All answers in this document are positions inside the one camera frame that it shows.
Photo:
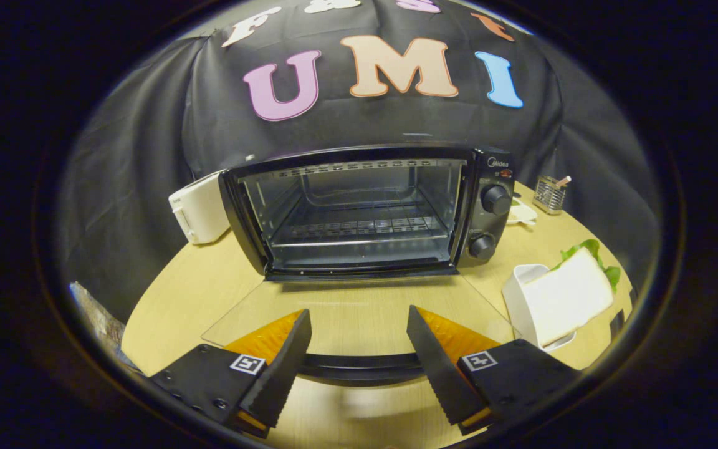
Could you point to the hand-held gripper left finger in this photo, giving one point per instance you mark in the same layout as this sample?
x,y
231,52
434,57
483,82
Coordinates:
x,y
281,371

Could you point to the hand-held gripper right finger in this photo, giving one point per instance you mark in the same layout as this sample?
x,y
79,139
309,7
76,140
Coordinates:
x,y
437,371

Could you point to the white bread lettuce sandwich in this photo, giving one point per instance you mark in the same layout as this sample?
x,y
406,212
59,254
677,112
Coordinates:
x,y
568,296

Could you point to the black toaster oven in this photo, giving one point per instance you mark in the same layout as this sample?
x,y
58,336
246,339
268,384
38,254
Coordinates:
x,y
490,181

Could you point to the white bread toaster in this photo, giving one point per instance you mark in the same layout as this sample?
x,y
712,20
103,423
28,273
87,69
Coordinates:
x,y
200,209

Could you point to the white rectangular dish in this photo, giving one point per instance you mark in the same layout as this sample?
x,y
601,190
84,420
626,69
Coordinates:
x,y
518,293

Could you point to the white divided grain plate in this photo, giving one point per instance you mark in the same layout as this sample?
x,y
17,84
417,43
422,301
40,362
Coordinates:
x,y
523,214

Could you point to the black backdrop cloth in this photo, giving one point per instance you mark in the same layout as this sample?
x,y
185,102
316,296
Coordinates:
x,y
134,187

